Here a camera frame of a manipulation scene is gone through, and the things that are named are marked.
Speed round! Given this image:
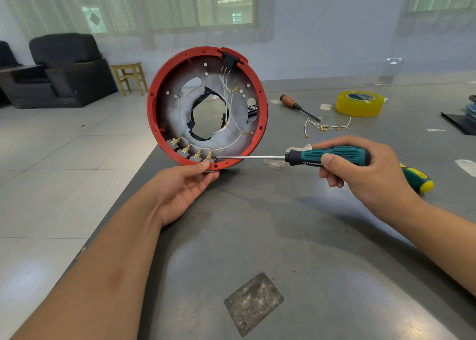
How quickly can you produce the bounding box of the person's left hand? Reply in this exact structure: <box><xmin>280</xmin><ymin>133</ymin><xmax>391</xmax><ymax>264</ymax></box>
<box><xmin>147</xmin><ymin>159</ymin><xmax>221</xmax><ymax>228</ymax></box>

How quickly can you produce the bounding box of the person's right hand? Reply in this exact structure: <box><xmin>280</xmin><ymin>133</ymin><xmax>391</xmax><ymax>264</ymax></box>
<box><xmin>312</xmin><ymin>136</ymin><xmax>426</xmax><ymax>229</ymax></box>

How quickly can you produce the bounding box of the green yellow handle screwdriver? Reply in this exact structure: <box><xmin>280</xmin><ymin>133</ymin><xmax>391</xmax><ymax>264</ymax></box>
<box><xmin>400</xmin><ymin>163</ymin><xmax>435</xmax><ymax>196</ymax></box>

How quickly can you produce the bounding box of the teal handle screwdriver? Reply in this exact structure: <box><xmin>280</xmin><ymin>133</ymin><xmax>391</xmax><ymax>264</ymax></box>
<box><xmin>216</xmin><ymin>146</ymin><xmax>371</xmax><ymax>167</ymax></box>

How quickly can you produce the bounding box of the red round appliance base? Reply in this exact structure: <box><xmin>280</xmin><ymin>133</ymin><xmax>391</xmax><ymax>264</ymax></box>
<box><xmin>146</xmin><ymin>46</ymin><xmax>269</xmax><ymax>172</ymax></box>

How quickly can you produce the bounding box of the person's left forearm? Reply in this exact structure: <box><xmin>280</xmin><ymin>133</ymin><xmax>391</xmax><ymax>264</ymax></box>
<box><xmin>11</xmin><ymin>198</ymin><xmax>168</xmax><ymax>340</ymax></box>

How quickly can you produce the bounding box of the yellow tape roll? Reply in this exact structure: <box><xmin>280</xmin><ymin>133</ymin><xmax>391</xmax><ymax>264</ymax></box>
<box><xmin>335</xmin><ymin>90</ymin><xmax>386</xmax><ymax>118</ymax></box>

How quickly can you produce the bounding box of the narrow white tape strip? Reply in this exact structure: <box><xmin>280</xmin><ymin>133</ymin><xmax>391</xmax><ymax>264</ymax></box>
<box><xmin>455</xmin><ymin>159</ymin><xmax>476</xmax><ymax>178</ymax></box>

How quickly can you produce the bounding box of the black flat plate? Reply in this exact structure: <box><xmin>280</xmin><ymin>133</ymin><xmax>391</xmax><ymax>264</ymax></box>
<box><xmin>440</xmin><ymin>111</ymin><xmax>476</xmax><ymax>136</ymax></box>

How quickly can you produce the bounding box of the small wooden stool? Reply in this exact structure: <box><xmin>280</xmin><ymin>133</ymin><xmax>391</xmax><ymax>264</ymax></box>
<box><xmin>111</xmin><ymin>62</ymin><xmax>148</xmax><ymax>96</ymax></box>

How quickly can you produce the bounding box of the black armchair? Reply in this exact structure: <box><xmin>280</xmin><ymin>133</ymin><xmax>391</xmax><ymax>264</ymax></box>
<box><xmin>0</xmin><ymin>33</ymin><xmax>119</xmax><ymax>109</ymax></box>

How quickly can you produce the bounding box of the sheer white curtain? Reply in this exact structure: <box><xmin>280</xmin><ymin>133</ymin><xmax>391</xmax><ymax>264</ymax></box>
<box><xmin>0</xmin><ymin>0</ymin><xmax>275</xmax><ymax>50</ymax></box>
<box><xmin>396</xmin><ymin>0</ymin><xmax>476</xmax><ymax>38</ymax></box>

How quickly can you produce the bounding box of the black sofa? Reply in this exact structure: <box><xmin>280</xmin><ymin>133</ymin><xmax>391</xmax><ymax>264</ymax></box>
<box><xmin>0</xmin><ymin>40</ymin><xmax>22</xmax><ymax>69</ymax></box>

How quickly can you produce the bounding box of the blue ring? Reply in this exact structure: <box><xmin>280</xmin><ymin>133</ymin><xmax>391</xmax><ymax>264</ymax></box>
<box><xmin>464</xmin><ymin>96</ymin><xmax>476</xmax><ymax>123</ymax></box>

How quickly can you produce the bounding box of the orange handle screwdriver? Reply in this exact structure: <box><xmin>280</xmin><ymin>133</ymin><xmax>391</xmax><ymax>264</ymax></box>
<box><xmin>280</xmin><ymin>93</ymin><xmax>322</xmax><ymax>123</ymax></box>

